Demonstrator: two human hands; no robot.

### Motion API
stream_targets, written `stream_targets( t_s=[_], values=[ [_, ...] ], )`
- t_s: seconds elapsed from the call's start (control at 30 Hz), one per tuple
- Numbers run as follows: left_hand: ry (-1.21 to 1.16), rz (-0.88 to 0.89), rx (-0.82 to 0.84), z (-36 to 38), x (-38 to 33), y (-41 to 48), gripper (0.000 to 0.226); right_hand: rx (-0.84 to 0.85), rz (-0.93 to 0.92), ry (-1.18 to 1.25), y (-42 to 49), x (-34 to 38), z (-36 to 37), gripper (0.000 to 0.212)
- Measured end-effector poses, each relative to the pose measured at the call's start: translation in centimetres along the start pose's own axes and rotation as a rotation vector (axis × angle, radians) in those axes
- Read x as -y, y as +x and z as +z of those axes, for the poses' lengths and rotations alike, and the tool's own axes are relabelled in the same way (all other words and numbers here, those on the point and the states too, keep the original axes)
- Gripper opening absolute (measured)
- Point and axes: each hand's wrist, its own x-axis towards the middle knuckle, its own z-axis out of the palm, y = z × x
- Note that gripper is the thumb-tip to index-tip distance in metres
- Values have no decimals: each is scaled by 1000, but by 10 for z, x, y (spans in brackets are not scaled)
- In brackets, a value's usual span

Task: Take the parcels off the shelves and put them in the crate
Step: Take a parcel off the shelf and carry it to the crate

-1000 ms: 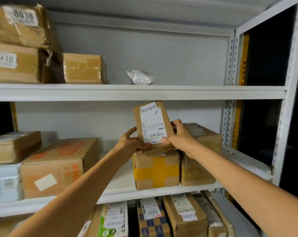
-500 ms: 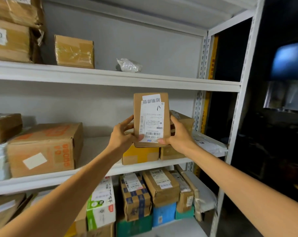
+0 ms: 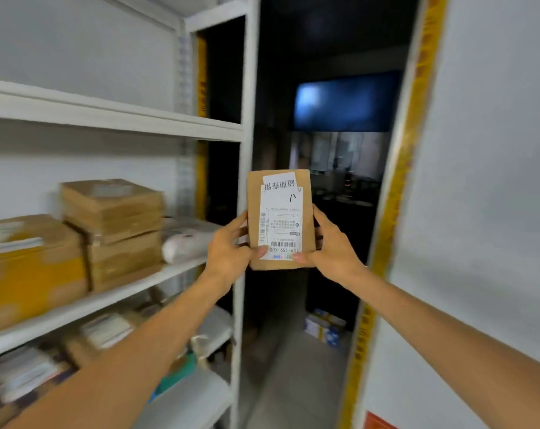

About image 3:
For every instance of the person's right forearm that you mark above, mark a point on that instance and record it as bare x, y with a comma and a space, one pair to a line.
466, 344

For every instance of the small white blue carton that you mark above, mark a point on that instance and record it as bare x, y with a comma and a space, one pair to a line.
323, 328

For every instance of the yellow sticker strip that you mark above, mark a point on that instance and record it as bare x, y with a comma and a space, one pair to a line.
201, 84

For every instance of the person's left forearm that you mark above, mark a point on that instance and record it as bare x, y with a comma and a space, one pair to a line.
118, 361

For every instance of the box with handwritten label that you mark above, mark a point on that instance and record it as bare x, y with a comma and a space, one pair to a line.
254, 196

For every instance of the person's left hand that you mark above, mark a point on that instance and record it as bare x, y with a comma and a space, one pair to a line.
225, 259

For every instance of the box with yellow tape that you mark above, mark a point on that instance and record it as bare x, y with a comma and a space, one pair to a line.
28, 281

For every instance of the white mailer bag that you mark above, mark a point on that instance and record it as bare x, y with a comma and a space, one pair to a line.
185, 245

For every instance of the white metal shelf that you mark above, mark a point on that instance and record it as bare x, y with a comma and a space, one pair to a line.
118, 120

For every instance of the yellow vertical door strip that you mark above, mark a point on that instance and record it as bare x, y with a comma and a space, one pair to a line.
404, 174

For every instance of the large dusty cardboard box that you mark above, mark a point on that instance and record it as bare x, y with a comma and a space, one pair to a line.
113, 209

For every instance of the red yellow wall sign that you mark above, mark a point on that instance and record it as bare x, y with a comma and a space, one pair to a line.
379, 422

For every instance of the person's right hand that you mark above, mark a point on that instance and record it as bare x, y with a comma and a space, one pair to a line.
337, 259

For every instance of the squat cardboard box white label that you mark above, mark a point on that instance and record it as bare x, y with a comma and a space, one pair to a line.
100, 330

